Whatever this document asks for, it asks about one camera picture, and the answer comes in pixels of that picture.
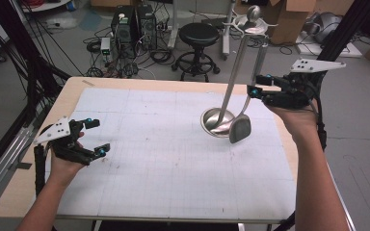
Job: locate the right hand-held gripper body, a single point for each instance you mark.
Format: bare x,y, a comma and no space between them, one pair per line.
297,91

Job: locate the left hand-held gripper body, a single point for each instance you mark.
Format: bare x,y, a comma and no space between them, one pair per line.
66,146

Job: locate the steel spatula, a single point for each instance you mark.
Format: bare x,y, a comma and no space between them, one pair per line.
240,128

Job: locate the steel utensil stand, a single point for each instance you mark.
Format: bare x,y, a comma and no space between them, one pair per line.
218,123

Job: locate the person's left hand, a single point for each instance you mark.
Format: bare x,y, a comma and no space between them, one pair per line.
64,170

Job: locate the person's right hand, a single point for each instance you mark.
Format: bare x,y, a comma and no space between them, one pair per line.
294,120

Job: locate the black tape piece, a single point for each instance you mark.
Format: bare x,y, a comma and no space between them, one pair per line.
23,166

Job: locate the white grid mat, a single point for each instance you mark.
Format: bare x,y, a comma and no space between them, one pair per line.
160,154

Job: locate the white desk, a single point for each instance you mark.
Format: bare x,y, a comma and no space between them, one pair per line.
227,38

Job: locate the large open cardboard box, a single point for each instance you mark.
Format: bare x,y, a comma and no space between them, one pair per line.
294,19

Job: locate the white floor board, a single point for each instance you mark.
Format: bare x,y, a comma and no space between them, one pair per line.
350,51

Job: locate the grey round appliance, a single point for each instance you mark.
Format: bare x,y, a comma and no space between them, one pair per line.
326,27

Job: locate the small white power device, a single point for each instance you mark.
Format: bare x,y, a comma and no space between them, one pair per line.
105,46

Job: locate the black round stool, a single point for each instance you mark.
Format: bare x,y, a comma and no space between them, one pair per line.
199,33

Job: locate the black computer tower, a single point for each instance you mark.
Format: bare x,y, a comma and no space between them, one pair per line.
123,27
147,27

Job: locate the aluminium frame rail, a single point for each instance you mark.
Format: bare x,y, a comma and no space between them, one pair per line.
3,166

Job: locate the black frame post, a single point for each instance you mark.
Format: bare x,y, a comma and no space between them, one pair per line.
343,29
19,51

